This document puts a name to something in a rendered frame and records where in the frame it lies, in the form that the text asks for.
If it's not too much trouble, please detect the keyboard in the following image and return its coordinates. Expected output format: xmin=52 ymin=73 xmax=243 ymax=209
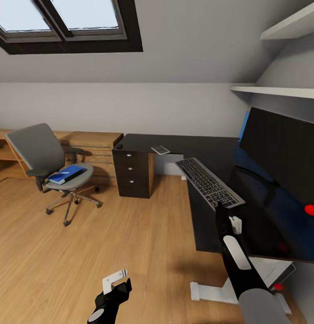
xmin=175 ymin=157 xmax=245 ymax=211

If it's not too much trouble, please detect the monitor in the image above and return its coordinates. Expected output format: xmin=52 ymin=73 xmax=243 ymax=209
xmin=235 ymin=107 xmax=314 ymax=216

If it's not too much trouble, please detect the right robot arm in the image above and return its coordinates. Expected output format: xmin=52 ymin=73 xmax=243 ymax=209
xmin=215 ymin=202 xmax=291 ymax=324

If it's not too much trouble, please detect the notebook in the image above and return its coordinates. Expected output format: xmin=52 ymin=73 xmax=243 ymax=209
xmin=152 ymin=145 xmax=170 ymax=155

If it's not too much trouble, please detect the swivel chair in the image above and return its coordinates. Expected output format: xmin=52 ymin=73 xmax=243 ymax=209
xmin=5 ymin=123 xmax=101 ymax=226

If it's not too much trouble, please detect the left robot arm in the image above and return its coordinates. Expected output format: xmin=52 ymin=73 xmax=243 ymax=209
xmin=87 ymin=269 xmax=132 ymax=324

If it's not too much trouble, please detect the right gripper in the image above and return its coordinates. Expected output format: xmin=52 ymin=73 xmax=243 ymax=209
xmin=215 ymin=202 xmax=232 ymax=231

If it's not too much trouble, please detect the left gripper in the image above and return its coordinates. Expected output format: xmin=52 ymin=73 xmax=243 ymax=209
xmin=95 ymin=279 xmax=132 ymax=311

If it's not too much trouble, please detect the folder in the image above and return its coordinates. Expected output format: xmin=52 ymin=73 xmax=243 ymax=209
xmin=47 ymin=165 xmax=85 ymax=185

